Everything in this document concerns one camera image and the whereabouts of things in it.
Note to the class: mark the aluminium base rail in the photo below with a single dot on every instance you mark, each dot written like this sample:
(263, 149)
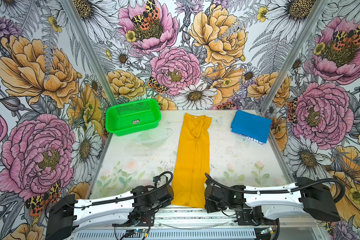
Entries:
(181, 223)

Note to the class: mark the yellow t-shirt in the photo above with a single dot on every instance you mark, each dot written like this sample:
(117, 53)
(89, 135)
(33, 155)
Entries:
(193, 162)

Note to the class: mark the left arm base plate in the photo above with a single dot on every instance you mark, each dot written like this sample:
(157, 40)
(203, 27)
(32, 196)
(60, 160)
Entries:
(139, 219)

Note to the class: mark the aluminium corner post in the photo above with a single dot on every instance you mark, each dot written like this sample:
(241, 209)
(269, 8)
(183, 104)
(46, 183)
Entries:
(82, 36)
(309, 25)

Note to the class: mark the left aluminium corner post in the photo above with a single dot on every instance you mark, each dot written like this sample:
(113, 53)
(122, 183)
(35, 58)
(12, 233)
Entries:
(82, 36)

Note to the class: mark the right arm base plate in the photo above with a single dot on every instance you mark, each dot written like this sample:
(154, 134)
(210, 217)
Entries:
(253, 217)

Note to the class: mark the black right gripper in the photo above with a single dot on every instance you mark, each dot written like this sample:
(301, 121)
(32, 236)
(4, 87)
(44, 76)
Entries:
(208, 206)

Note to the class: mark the folded blue t-shirt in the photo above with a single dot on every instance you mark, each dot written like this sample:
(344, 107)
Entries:
(252, 126)

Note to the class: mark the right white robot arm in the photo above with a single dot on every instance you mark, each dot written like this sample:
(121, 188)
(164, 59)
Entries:
(255, 206)

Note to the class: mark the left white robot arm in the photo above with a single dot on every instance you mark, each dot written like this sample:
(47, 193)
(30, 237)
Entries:
(69, 215)

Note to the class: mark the green plastic basket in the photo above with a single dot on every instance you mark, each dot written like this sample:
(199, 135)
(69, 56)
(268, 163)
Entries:
(133, 117)

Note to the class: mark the small green circuit board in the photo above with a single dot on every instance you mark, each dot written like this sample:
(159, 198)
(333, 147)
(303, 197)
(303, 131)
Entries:
(137, 231)

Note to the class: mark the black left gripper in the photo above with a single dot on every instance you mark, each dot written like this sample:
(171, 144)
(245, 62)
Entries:
(165, 203)

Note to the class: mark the right aluminium corner post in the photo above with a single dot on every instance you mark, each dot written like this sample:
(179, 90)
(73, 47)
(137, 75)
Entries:
(309, 25)

